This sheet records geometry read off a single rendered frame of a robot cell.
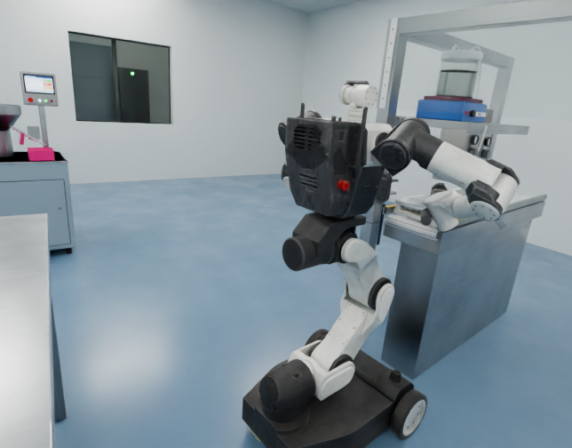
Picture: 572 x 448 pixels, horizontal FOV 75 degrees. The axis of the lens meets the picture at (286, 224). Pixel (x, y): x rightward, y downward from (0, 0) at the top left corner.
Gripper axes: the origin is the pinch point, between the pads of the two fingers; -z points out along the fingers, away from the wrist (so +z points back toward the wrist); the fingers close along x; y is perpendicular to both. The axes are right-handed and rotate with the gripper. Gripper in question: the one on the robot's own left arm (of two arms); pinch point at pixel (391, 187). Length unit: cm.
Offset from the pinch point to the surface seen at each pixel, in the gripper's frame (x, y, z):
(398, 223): 17.2, 0.9, -7.4
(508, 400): 99, 47, -52
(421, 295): 52, 10, -21
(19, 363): 11, 45, 131
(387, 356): 94, -1, -19
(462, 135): -24.0, 22.1, -9.3
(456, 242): 22.9, 18.3, -26.8
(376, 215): 15.1, -7.1, -1.1
